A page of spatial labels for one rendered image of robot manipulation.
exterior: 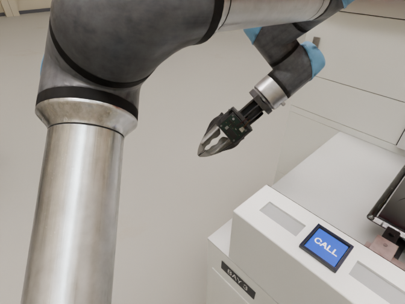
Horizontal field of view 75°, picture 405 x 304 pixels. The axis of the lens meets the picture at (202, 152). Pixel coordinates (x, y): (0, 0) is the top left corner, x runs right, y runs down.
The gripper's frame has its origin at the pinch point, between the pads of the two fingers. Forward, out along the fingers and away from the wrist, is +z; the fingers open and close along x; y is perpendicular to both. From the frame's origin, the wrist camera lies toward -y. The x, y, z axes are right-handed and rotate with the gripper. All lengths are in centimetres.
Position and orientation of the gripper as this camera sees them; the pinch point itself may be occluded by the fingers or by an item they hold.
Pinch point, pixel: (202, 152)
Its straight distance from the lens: 69.5
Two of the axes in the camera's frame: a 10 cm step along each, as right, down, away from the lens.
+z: -7.3, 6.4, 2.4
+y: -1.6, 1.8, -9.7
